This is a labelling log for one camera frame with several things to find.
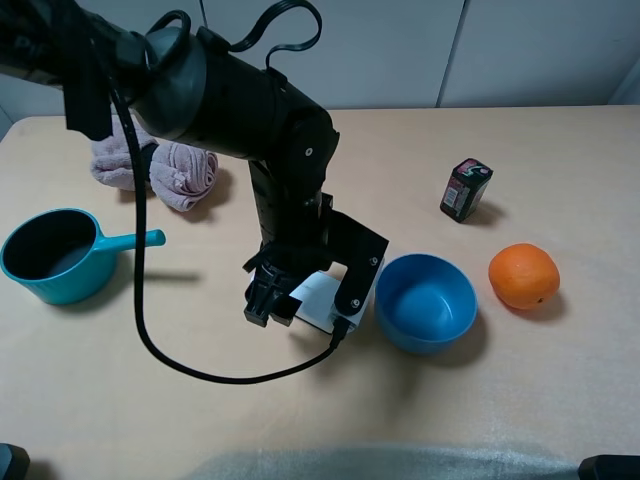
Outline pink towel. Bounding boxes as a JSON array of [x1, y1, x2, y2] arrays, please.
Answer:
[[90, 116, 218, 212]]

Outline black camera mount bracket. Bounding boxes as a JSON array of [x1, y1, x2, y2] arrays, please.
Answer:
[[323, 210, 389, 317]]

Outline black left base part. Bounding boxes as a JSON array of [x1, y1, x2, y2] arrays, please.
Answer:
[[0, 443, 30, 480]]

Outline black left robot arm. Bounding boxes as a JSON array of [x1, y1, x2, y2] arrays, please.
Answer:
[[1, 1, 339, 326]]

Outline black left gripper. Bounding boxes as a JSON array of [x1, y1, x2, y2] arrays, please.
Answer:
[[243, 192, 333, 328]]

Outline blue bowl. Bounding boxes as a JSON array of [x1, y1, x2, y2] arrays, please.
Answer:
[[374, 253, 478, 355]]

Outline black drink carton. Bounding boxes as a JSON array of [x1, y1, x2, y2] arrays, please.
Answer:
[[440, 158, 494, 223]]

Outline orange fruit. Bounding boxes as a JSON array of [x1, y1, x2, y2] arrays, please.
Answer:
[[488, 243, 560, 310]]

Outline black camera cable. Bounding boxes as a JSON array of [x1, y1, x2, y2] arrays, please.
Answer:
[[84, 29, 351, 385]]

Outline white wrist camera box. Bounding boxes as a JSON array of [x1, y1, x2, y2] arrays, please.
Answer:
[[244, 271, 379, 337]]

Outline teal saucepan with handle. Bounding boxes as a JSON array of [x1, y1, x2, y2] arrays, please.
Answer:
[[1, 209, 136, 305]]

